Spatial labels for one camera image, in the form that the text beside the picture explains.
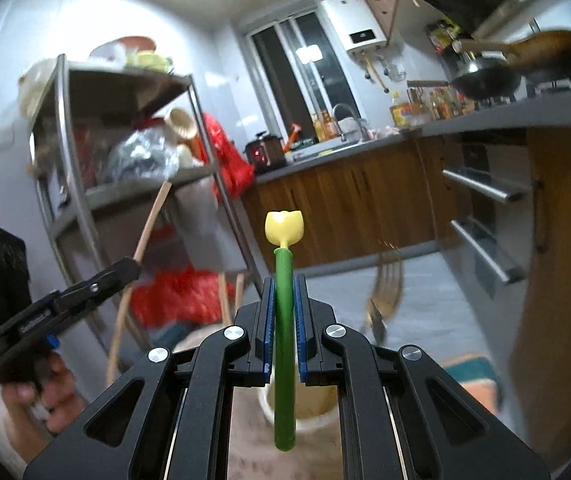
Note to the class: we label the wooden broom stick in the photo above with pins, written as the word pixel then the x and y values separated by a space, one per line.
pixel 148 230

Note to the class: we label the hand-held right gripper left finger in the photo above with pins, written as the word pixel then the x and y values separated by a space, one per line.
pixel 267 330

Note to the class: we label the brown wok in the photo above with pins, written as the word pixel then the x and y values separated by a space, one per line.
pixel 550 55

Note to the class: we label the white water heater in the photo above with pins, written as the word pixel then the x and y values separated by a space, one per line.
pixel 353 20

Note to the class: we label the chrome kitchen faucet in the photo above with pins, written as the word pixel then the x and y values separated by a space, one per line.
pixel 335 115

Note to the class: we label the orange drink bottles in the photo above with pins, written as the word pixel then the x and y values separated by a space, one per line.
pixel 323 126

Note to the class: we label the gold fork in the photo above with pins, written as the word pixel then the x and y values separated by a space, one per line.
pixel 388 290

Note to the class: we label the wooden chopstick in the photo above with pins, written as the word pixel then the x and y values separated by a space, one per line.
pixel 239 290
pixel 223 300

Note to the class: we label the green-stemmed yellow tulip spoon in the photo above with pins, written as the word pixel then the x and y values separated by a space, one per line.
pixel 284 360

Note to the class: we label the yellow cooking oil bottle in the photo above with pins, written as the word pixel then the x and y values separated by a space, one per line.
pixel 400 115

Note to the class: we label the white plastic bag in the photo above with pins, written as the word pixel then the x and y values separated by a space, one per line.
pixel 195 225

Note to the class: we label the dark red pressure cooker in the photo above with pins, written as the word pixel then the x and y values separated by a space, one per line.
pixel 265 152

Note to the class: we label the metal shelf rack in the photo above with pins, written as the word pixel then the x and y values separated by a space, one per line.
pixel 62 110

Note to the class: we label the large crumpled red plastic bag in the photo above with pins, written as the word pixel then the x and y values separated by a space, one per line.
pixel 180 295

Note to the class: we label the beige woven basket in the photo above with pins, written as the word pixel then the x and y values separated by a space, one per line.
pixel 183 122

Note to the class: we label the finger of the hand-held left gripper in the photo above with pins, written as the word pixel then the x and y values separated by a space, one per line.
pixel 100 285

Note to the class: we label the row of condiment bottles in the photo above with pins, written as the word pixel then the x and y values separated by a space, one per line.
pixel 440 102

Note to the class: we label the kitchen window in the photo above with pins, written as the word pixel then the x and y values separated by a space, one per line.
pixel 285 75

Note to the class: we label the person's left forearm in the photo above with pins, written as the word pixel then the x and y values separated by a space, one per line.
pixel 15 435

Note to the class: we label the wooden base cabinets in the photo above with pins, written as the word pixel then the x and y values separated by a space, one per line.
pixel 355 200

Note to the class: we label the clear plastic bag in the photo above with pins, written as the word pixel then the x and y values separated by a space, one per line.
pixel 140 157

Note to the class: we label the black wok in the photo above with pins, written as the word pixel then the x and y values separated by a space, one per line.
pixel 485 82

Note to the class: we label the grey kitchen countertop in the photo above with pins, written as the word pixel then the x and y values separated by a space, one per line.
pixel 515 115

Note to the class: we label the dishes on rack top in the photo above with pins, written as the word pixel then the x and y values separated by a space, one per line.
pixel 140 55

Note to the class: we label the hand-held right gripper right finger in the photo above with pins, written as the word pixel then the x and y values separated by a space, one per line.
pixel 301 330

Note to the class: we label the yellow black snack packet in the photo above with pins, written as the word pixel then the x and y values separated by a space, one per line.
pixel 443 35

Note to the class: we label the built-in steel oven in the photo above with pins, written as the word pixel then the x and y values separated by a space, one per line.
pixel 480 200

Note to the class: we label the person's left hand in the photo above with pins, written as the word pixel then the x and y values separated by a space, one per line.
pixel 62 400

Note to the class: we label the printed tablecloth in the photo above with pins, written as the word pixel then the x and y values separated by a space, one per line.
pixel 475 380

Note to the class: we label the white floral ceramic cutlery holder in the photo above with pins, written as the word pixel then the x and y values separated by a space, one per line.
pixel 315 422

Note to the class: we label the hanging red plastic bag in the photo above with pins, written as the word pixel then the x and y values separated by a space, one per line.
pixel 225 160

